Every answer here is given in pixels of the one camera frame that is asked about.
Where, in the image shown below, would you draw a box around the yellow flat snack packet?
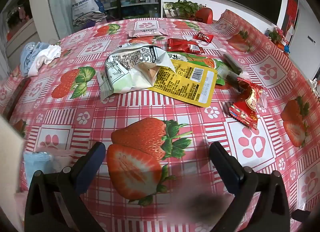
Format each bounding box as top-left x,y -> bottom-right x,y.
148,59 -> 217,108

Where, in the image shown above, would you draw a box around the strawberry print pink tablecloth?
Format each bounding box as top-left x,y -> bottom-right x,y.
0,9 -> 320,232

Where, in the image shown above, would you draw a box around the grey folded clothes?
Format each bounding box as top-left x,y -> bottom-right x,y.
74,12 -> 108,27

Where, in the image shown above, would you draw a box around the pale pink snack packet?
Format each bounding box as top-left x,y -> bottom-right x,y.
128,27 -> 170,38

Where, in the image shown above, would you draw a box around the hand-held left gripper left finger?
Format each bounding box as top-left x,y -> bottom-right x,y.
24,142 -> 107,232

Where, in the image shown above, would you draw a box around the large white green snack bag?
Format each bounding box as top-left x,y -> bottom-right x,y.
97,43 -> 175,102

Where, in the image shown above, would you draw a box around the white cloth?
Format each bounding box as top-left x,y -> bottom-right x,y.
27,45 -> 62,77

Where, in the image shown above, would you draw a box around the red snack packet white label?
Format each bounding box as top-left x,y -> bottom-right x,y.
167,38 -> 205,54

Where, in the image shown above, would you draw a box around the black phone red case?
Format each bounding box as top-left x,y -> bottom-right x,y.
4,77 -> 32,122

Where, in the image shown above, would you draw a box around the red wall hanging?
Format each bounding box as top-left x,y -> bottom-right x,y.
287,0 -> 299,16

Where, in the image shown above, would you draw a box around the red twisted candy wrapper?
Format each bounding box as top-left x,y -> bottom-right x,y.
236,77 -> 268,112

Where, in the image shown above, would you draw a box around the white printed bag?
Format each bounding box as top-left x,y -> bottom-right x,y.
72,0 -> 100,26

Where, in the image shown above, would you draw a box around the dark snack stick packet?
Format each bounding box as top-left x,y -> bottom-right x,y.
222,54 -> 248,90

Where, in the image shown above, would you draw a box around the red chair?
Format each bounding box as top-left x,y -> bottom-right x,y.
195,7 -> 213,24

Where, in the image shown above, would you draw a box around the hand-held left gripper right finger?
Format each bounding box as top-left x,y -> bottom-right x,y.
209,142 -> 298,232

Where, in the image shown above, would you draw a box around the small flower decoration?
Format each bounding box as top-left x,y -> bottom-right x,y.
265,27 -> 284,44

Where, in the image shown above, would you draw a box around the small red candy packet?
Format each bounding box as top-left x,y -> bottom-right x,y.
193,31 -> 214,43

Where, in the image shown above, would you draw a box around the red green flat snack packet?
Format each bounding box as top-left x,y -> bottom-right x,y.
229,102 -> 258,130

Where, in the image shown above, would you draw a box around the green potted plant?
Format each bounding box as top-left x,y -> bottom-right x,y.
164,0 -> 205,19

